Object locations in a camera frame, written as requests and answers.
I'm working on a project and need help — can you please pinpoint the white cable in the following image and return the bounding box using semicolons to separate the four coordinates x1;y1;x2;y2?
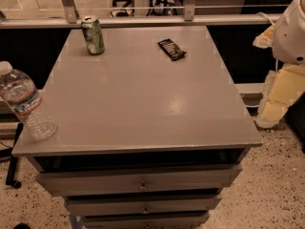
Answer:
256;11;276;26

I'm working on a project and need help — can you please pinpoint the grey bottom drawer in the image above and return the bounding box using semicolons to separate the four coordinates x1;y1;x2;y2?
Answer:
83;211;209;229

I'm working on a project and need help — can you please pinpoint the green soda can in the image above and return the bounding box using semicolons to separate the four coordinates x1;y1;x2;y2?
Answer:
81;15;105;54

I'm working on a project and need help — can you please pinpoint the clear plastic water bottle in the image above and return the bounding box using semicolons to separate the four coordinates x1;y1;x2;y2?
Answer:
0;61;57;141

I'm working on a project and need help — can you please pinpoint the grey top drawer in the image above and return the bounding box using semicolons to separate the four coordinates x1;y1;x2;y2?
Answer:
36;164;242;197

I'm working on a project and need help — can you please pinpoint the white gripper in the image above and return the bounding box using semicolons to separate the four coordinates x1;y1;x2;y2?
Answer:
253;0;305;129

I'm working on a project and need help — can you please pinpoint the black rxbar chocolate wrapper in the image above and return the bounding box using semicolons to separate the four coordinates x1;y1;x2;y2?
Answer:
158;38;186;61

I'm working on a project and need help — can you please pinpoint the metal railing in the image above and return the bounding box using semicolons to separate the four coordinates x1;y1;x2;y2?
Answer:
0;0;280;29

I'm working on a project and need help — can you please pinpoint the black stand leg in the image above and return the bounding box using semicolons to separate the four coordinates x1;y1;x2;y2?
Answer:
6;123;23;189

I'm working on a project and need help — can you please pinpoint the grey middle drawer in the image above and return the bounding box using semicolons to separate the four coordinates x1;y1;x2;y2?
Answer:
65;194;221;216

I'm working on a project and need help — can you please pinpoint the grey drawer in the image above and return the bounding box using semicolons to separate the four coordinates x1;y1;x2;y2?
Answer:
65;194;221;216
36;164;242;197
83;211;209;229

